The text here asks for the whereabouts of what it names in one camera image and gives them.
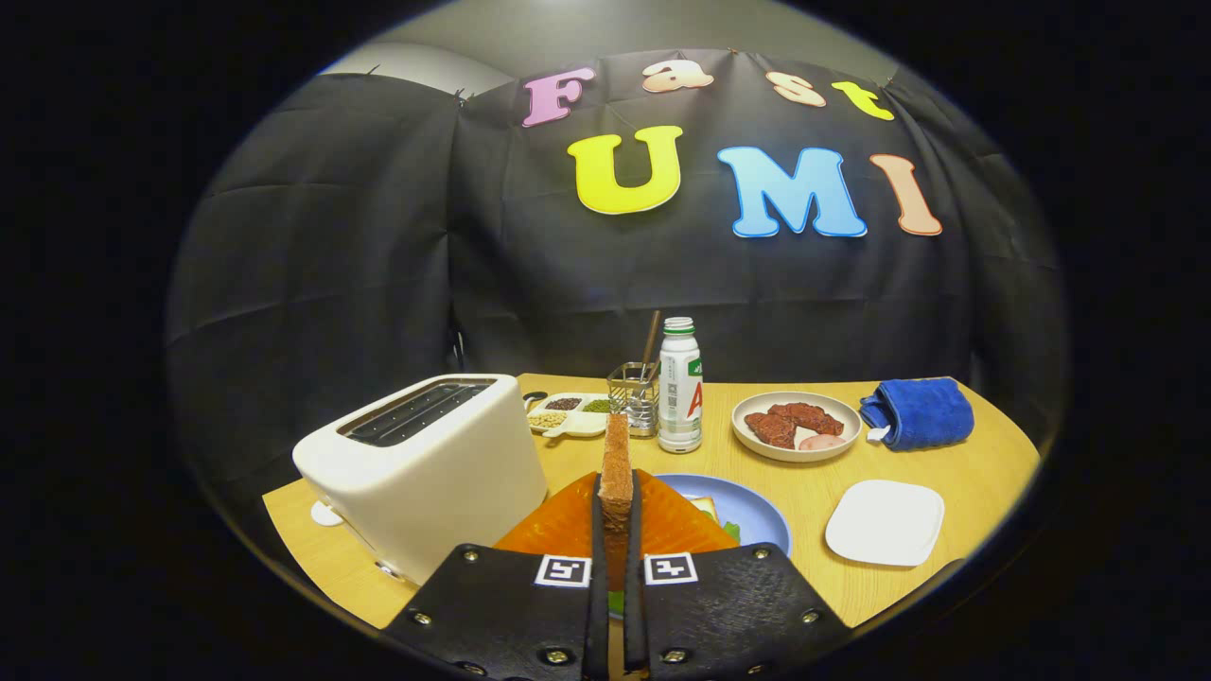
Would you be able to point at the pink ham slice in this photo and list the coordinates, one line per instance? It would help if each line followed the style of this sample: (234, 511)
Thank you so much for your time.
(823, 442)

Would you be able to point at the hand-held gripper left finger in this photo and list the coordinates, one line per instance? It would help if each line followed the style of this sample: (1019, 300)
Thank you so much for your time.
(597, 634)

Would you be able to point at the white divided condiment dish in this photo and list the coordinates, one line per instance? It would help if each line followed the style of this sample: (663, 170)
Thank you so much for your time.
(582, 426)

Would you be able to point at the beige round plate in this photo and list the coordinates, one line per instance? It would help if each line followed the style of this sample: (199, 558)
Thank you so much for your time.
(740, 426)

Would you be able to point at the black backdrop cloth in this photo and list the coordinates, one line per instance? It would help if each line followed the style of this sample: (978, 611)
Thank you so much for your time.
(378, 236)

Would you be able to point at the brown wooden stick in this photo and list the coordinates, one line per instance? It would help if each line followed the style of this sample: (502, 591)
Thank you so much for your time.
(651, 342)

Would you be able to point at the blue folded towel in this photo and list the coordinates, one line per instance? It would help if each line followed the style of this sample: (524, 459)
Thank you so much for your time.
(922, 414)

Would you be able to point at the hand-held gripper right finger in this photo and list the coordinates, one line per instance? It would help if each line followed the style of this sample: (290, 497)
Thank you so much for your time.
(633, 634)

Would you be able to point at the blue round plate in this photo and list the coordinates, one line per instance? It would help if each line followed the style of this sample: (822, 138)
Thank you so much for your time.
(757, 515)

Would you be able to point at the white drink bottle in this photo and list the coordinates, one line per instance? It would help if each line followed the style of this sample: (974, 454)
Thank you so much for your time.
(679, 416)

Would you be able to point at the toasted bread slice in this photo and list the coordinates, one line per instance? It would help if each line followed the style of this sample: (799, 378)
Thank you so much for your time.
(615, 473)

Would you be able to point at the white square plate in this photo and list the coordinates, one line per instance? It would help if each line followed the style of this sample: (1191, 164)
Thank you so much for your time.
(885, 522)

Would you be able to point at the white bread slice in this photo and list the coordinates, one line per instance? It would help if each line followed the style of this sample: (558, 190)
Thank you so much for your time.
(705, 509)

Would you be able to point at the green lettuce leaf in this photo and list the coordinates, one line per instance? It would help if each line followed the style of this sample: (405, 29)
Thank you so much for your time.
(730, 530)

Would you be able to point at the long brown meat piece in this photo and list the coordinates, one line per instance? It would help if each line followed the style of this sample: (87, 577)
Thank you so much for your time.
(814, 416)

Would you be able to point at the white toaster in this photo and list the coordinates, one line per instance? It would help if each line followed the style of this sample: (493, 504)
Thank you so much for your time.
(426, 482)

